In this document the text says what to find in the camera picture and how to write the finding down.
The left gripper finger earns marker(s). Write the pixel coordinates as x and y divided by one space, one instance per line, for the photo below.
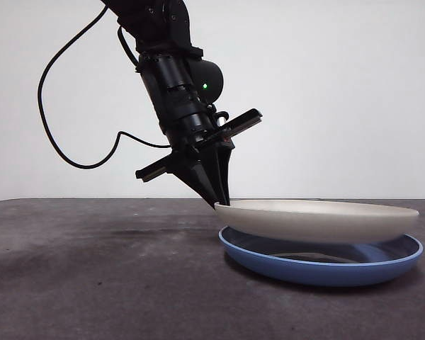
226 170
202 180

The white round plate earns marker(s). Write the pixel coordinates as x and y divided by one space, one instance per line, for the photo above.
315 221

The blue round plate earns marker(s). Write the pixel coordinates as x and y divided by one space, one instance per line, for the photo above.
322 274

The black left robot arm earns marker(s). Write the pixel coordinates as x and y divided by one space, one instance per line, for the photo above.
166 71

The pale grey left camera box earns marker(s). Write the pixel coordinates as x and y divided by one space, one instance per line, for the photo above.
221 121

